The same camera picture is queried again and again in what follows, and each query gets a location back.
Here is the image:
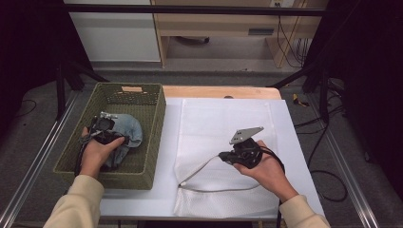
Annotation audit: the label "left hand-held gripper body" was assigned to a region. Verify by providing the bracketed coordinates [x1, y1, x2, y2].
[91, 111, 123, 145]

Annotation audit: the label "white board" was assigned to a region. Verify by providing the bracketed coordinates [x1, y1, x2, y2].
[100, 97, 327, 221]

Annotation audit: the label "light wooden desk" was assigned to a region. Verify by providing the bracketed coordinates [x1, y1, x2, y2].
[151, 0, 331, 69]

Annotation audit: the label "black horizontal bar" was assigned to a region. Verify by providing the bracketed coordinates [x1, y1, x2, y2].
[61, 4, 336, 17]

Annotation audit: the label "thin black floor cable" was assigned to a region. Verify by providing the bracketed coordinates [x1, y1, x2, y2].
[17, 99, 37, 118]

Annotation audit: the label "yellow hanging cable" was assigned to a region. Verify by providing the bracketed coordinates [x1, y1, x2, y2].
[279, 0, 308, 68]

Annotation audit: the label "person's left hand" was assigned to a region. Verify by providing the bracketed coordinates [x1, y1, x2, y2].
[79, 126, 125, 180]

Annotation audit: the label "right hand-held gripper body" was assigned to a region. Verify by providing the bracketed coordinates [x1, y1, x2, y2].
[229, 126, 264, 169]

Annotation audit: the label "left hand-held gripper cable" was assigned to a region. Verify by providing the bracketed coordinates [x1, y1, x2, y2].
[74, 116, 98, 178]

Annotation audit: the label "light blue denim garment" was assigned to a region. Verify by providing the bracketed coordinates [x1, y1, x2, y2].
[104, 113, 144, 169]

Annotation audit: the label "black curtain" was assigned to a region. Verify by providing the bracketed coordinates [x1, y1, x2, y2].
[0, 0, 94, 143]
[303, 0, 403, 203]

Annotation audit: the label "black hanging cables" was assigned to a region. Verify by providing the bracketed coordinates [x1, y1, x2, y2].
[276, 14, 313, 69]

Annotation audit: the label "hand-held gripper cable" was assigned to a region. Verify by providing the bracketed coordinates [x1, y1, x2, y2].
[74, 116, 98, 178]
[259, 145, 286, 228]

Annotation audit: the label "black metal stand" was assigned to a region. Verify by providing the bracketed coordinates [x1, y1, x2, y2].
[267, 61, 331, 124]
[54, 56, 110, 122]

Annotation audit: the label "person's right hand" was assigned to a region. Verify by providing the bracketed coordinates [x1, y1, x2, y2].
[232, 141, 298, 203]

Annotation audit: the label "white mesh laundry bag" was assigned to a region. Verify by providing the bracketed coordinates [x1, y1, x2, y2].
[173, 98, 281, 219]

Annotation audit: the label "white cabinet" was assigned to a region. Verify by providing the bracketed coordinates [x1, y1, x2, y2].
[63, 0, 161, 63]

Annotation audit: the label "green woven basket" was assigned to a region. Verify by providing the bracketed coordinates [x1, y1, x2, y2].
[52, 82, 167, 191]

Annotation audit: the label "yellow and black tool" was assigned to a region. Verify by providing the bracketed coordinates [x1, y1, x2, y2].
[292, 93, 310, 107]

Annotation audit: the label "right hand-held gripper cable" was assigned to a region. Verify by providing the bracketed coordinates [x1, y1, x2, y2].
[259, 145, 286, 228]

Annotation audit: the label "aluminium floor rail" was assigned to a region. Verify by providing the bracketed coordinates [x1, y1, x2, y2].
[0, 91, 79, 228]
[305, 94, 381, 228]

